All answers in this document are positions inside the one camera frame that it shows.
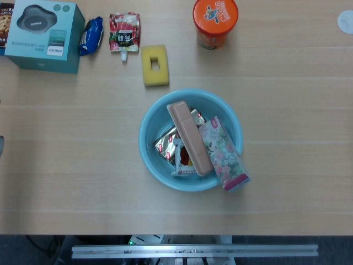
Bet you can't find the long pink plastic case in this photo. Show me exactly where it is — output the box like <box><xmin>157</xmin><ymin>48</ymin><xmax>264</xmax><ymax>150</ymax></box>
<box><xmin>167</xmin><ymin>101</ymin><xmax>213</xmax><ymax>177</ymax></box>

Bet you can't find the floral pink tissue carton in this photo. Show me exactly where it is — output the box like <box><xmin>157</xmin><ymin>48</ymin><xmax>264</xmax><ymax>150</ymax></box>
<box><xmin>198</xmin><ymin>115</ymin><xmax>252</xmax><ymax>193</ymax></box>

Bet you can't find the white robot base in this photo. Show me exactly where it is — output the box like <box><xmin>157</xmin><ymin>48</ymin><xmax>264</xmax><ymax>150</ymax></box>
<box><xmin>128</xmin><ymin>234</ymin><xmax>234</xmax><ymax>247</ymax></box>

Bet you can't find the light blue plastic bowl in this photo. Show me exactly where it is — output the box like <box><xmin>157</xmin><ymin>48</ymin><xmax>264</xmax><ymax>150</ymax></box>
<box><xmin>138</xmin><ymin>88</ymin><xmax>245</xmax><ymax>192</ymax></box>

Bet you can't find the teal speaker retail box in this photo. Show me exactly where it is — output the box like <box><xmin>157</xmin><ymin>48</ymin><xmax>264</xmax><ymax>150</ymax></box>
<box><xmin>4</xmin><ymin>0</ymin><xmax>85</xmax><ymax>75</ymax></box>

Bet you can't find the chocolate cookie box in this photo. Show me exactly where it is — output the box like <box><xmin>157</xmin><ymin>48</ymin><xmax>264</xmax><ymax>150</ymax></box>
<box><xmin>0</xmin><ymin>2</ymin><xmax>15</xmax><ymax>56</ymax></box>

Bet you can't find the blue cookie packet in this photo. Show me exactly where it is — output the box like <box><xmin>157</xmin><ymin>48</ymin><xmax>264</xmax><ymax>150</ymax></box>
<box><xmin>79</xmin><ymin>16</ymin><xmax>104</xmax><ymax>57</ymax></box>

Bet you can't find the gold foil snack packet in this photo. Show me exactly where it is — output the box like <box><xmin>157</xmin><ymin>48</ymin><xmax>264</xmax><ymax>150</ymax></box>
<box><xmin>153</xmin><ymin>109</ymin><xmax>207</xmax><ymax>161</ymax></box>

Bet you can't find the yellow sponge with hole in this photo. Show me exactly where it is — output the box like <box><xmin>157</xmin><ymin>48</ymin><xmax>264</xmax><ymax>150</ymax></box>
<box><xmin>141</xmin><ymin>45</ymin><xmax>170</xmax><ymax>88</ymax></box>

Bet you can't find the red drink pouch with spout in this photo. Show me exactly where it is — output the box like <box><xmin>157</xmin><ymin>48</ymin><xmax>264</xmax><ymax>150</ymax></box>
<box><xmin>109</xmin><ymin>12</ymin><xmax>141</xmax><ymax>62</ymax></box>

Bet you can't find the white red yellow snack packet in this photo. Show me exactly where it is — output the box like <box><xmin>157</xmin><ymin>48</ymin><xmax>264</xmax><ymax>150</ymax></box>
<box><xmin>170</xmin><ymin>137</ymin><xmax>198</xmax><ymax>177</ymax></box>

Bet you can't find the orange instant noodle cup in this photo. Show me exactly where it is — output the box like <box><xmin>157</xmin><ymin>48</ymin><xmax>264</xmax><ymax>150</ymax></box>
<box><xmin>192</xmin><ymin>0</ymin><xmax>239</xmax><ymax>50</ymax></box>

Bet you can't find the white round table grommet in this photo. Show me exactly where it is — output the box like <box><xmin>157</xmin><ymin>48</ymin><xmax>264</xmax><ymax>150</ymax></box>
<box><xmin>337</xmin><ymin>9</ymin><xmax>353</xmax><ymax>35</ymax></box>

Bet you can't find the aluminium profile rail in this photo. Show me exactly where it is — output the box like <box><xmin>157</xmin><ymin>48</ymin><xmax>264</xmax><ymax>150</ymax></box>
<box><xmin>71</xmin><ymin>244</ymin><xmax>319</xmax><ymax>259</ymax></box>

